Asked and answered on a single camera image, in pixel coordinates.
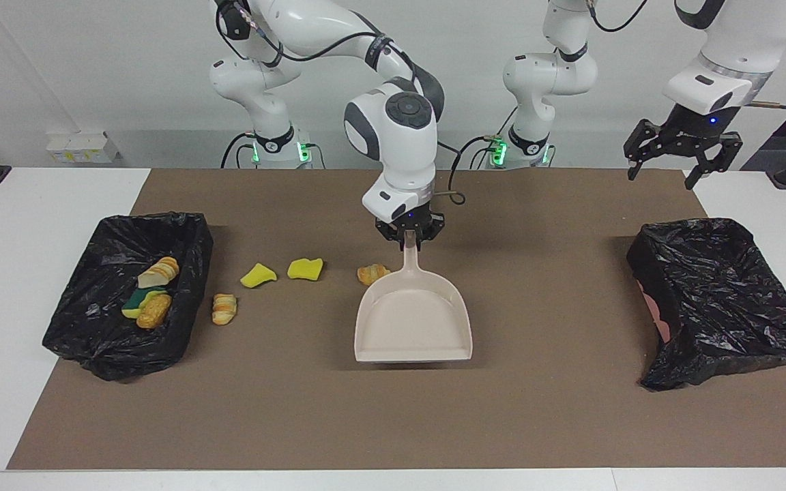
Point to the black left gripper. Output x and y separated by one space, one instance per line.
696 126

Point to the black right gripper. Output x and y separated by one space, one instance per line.
413 222

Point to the striped croissant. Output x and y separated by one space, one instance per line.
224 309
369 274

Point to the beige plastic dustpan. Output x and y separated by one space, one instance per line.
413 327

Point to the thick yellow sponge piece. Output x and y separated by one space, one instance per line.
305 269

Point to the yellow sponge wedge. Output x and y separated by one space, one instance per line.
256 276

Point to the pale bread chunk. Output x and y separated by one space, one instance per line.
157 274

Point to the brown corn cob bread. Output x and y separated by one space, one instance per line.
154 312

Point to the yellow sponge piece green backing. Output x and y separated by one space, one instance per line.
135 305

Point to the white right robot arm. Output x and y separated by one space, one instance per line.
400 157

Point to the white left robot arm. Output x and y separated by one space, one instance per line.
550 68

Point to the black trash bag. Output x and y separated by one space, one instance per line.
720 300
93 341

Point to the pink plastic bin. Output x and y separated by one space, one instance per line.
656 314

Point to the brown paper table mat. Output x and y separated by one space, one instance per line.
263 409

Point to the white wall socket box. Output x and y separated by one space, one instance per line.
79 146

